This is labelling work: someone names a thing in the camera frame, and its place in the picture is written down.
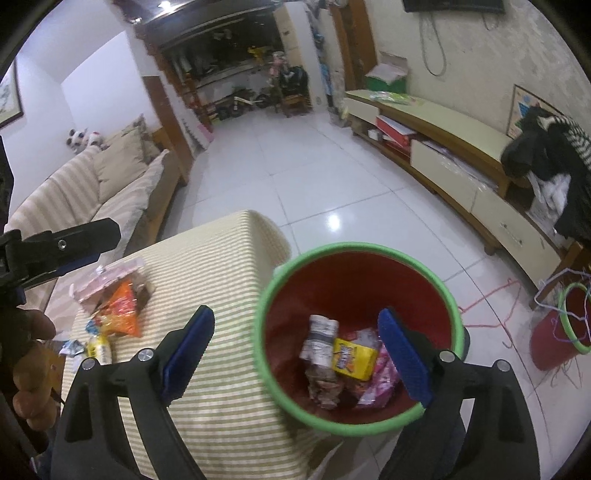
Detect red bin with green rim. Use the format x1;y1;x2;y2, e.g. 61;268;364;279
253;241;465;437

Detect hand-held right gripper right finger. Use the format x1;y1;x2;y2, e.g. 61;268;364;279
376;307;541;480

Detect green box with papers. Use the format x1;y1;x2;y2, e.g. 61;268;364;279
364;52;411;93

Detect framed wall picture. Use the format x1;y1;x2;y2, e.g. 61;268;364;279
0;60;25;130

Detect blue white wrapper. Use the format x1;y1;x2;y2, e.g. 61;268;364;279
59;339;89;360

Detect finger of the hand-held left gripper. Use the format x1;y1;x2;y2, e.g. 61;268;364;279
14;253;102;296
4;218;122;268

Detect child's balance bike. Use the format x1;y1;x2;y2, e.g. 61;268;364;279
217;90;273;121

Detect yellow bear print packet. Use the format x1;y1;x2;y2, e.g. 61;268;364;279
87;333;114;365

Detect red printed paper ball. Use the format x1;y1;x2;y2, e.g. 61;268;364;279
305;364;345;411

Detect beige pillow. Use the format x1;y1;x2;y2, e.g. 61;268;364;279
92;129;148;204

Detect orange snack bag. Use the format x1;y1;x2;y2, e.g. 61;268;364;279
90;281;141;337

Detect small red bin green rim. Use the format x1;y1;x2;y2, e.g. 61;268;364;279
529;281;591;372

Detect panda plush toy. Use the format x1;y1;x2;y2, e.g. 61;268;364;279
65;128;90;155

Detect white standing air conditioner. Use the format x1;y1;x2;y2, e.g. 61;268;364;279
272;2;317;114

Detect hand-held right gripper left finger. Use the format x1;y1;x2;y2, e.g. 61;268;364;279
48;305;216;480

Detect red flat box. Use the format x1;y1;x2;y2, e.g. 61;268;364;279
375;115;419;148

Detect pile of dark clothes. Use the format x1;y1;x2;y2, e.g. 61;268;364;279
501;105;591;241

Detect yellow snack packet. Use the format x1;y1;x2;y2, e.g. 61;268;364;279
331;337;380;382

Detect pale pink snack bag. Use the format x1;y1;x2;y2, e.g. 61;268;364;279
69;257;153;315

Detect striped beige sofa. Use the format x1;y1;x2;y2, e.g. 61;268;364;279
4;124;181;324

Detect bundle of wire hangers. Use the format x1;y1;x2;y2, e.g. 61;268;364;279
533;265;591;324

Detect wooden television cabinet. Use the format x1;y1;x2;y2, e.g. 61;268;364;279
344;88;583;296

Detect black television cable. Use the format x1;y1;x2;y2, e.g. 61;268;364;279
418;11;448;77

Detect small wooden chair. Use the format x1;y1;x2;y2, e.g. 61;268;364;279
277;83;310;118

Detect person's left hand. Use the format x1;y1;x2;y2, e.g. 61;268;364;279
11;308;58;432

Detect pink foam mats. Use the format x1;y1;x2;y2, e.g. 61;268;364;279
182;115;215;153

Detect red string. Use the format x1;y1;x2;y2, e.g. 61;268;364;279
459;277;522;352

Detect grey newspaper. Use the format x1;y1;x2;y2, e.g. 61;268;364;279
299;315;340;370

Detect dark baby stroller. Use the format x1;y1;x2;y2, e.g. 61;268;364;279
279;65;309;95

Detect green checked tablecloth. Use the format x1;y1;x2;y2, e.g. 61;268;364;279
46;210;333;480

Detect black wall television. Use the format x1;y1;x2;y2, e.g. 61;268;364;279
402;0;506;14

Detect dark wooden shelf unit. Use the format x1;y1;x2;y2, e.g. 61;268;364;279
113;0;287;134

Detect patterned pillow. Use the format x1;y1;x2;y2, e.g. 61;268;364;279
131;115;162;162

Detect green pamphlet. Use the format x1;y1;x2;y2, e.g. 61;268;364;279
369;90;428;107

